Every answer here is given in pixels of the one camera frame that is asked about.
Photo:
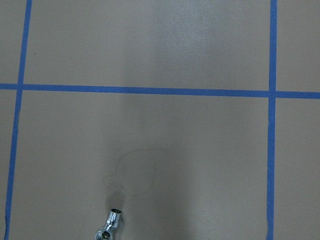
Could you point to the chrome elbow pipe fitting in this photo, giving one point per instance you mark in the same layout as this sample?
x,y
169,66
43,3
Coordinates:
x,y
112,224

